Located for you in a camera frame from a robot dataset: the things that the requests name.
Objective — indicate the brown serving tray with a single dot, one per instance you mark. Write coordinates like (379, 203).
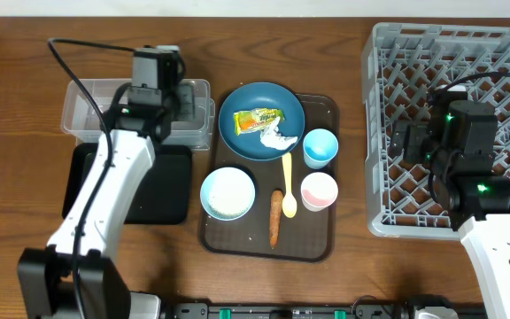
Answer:
(308, 236)

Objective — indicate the dark blue plate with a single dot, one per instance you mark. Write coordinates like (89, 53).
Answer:
(260, 95)

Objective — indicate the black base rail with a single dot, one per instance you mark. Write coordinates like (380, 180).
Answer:
(203, 311)

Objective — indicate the orange carrot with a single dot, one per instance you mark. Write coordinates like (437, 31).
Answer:
(275, 217)

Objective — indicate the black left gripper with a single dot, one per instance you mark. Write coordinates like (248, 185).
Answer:
(187, 93)

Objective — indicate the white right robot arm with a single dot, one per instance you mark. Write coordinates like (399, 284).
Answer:
(457, 149)

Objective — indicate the black tray bin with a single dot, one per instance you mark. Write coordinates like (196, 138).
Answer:
(162, 197)

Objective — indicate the pink white cup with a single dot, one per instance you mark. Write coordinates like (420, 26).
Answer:
(318, 191)

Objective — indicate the white tissue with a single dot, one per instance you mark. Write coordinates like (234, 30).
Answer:
(270, 137)

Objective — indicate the yellow snack wrapper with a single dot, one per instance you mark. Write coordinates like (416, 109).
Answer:
(255, 119)

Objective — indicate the light blue cup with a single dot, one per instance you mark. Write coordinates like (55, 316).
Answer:
(320, 146)

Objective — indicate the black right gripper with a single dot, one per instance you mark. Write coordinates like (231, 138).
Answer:
(416, 134)

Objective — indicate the light blue rice bowl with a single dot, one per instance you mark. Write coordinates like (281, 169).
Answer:
(227, 194)

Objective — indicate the grey dishwasher rack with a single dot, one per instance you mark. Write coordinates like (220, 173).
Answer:
(400, 64)

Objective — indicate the clear plastic bin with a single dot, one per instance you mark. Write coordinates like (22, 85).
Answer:
(79, 118)

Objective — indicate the yellow plastic spoon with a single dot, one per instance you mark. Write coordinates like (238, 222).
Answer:
(289, 203)

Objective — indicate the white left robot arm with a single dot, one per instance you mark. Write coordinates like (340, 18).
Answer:
(75, 275)

